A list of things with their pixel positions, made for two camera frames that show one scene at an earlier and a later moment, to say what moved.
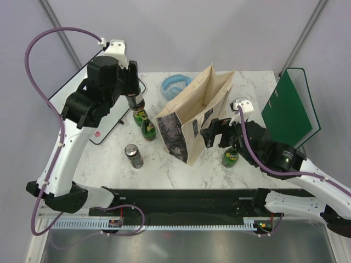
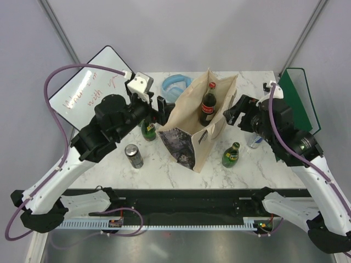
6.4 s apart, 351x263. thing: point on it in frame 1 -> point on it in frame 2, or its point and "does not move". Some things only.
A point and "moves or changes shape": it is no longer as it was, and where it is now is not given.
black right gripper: (216, 127) -> (245, 104)
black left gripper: (132, 86) -> (165, 109)
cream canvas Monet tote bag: (182, 123) moves or changes shape
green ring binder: (290, 113) does not move
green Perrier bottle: (148, 129) does not move
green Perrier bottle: (230, 158) does not move
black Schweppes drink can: (134, 155) does not move
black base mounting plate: (183, 203) does not move
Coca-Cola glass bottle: (132, 104) moves or changes shape
